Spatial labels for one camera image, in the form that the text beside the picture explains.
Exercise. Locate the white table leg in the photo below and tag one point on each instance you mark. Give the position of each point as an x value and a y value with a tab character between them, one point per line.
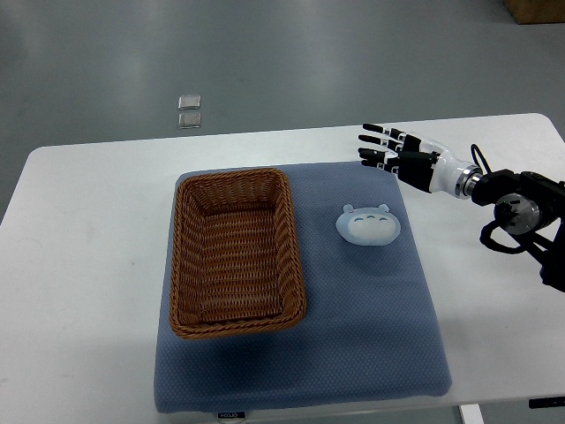
471	414

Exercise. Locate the brown wicker basket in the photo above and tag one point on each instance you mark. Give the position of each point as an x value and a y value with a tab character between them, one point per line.
235	263

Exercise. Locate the blue plush toy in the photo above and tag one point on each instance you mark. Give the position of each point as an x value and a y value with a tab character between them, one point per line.
368	226

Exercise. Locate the upper metal floor plate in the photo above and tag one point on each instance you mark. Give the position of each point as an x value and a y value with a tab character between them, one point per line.
189	102

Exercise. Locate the blue fabric mat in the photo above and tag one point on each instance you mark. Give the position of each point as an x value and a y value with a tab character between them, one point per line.
370	331

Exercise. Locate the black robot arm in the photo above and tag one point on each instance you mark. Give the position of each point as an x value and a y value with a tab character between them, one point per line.
523	203

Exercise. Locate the lower metal floor plate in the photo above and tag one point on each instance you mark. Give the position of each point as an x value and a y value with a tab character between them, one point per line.
189	120

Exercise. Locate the black table control panel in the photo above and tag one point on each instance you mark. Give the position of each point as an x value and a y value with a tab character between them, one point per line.
546	402

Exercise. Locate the metal floor plate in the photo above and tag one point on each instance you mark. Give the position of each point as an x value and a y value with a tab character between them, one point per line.
189	120
189	102

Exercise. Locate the cardboard box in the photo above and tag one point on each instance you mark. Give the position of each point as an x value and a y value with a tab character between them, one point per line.
530	12

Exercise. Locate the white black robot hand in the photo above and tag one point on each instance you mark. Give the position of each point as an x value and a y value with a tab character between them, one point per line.
425	164

